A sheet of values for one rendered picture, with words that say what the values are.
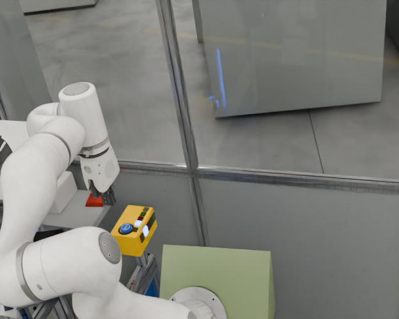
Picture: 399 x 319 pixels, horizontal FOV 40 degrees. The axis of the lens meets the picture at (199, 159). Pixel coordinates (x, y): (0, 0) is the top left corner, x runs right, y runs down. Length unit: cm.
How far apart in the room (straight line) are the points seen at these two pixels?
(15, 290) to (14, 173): 19
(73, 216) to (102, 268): 146
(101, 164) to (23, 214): 44
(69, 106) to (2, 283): 46
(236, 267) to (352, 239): 79
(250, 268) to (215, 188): 72
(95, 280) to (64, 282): 5
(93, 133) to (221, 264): 57
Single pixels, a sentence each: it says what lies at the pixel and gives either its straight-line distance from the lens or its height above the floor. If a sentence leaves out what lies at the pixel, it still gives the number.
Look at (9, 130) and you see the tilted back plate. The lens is 211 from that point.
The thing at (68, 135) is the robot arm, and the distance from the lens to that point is 109.
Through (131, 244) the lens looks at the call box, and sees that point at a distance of 188.
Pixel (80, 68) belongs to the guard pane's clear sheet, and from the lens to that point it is 219.
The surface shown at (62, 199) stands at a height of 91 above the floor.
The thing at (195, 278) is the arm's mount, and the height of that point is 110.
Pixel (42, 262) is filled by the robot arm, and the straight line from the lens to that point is 93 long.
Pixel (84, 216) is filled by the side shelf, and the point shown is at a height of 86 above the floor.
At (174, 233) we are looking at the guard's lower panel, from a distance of 250.
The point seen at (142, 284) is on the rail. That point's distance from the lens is 202.
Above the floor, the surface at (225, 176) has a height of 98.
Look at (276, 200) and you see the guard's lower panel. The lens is 221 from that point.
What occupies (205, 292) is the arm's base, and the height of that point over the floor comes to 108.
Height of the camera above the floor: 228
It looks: 34 degrees down
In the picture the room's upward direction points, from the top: 9 degrees counter-clockwise
